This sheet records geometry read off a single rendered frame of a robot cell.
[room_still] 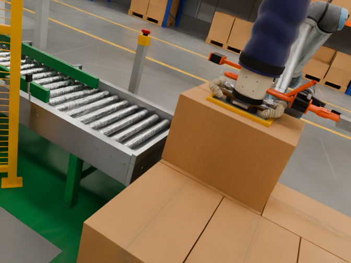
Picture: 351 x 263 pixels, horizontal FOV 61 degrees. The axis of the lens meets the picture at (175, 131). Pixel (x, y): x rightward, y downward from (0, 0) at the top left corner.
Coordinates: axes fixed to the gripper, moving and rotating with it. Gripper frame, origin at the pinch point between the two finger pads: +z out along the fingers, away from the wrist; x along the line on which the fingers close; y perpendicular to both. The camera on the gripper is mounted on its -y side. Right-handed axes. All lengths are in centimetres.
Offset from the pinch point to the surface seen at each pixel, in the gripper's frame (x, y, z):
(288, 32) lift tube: 28.9, 20.8, 8.2
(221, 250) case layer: -54, 6, 58
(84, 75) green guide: -44, 148, -19
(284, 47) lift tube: 22.4, 19.6, 5.8
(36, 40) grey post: -90, 351, -155
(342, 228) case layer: -53, -44, -2
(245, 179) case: -39.7, 10.2, 21.2
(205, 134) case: -27, 37, 21
